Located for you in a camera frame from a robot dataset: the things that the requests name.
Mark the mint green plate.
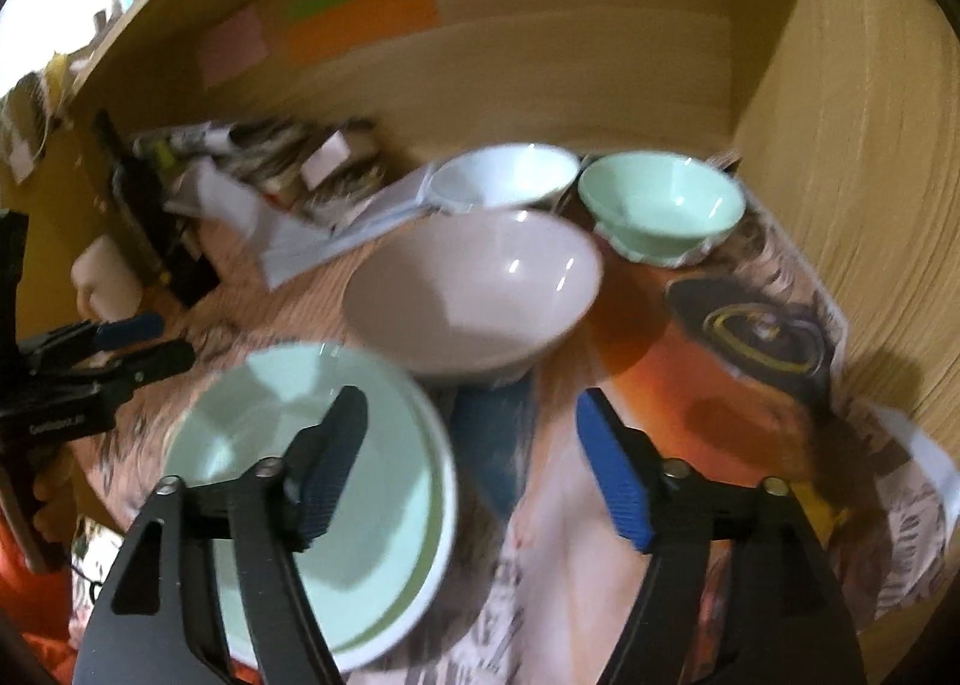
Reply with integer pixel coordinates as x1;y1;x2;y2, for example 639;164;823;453
161;344;443;656

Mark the pinkish grey bowl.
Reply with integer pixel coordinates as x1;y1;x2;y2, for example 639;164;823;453
343;209;603;386

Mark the orange sticky note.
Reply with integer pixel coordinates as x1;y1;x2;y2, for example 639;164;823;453
285;0;440;67

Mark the small white card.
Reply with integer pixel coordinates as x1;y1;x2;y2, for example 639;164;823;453
300;130;353;185

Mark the pink sticky note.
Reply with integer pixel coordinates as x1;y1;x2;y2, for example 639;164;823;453
199;6;267;88

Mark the grey white paper sheet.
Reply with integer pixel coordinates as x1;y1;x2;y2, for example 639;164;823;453
259;164;440;290

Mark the mint green bowl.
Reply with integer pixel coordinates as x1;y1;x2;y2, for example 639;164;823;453
577;151;747;268

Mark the white spotted bowl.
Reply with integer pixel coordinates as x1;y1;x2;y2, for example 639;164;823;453
429;143;582;214

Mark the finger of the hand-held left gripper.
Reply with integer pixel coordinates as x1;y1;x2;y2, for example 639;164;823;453
19;314;164;365
82;340;196;390

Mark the crumpled white paper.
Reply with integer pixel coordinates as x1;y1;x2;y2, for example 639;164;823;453
165;171;278;238

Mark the printed newspaper sheet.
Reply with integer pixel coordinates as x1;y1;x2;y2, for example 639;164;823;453
67;152;957;685

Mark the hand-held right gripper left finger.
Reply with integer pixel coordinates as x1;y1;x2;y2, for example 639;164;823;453
71;385;368;685

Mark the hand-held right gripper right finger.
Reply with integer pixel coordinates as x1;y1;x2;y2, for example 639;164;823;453
576;389;871;685

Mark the large white plate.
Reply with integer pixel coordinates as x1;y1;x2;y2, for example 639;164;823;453
210;355;460;675

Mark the orange cloth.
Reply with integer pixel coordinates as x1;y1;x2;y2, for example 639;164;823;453
0;505;91;685

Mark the stack of folded newspapers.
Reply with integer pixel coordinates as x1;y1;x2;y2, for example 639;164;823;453
135;117;380;221

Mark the dark wine bottle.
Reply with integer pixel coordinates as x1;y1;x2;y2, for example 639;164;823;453
90;107;218;307

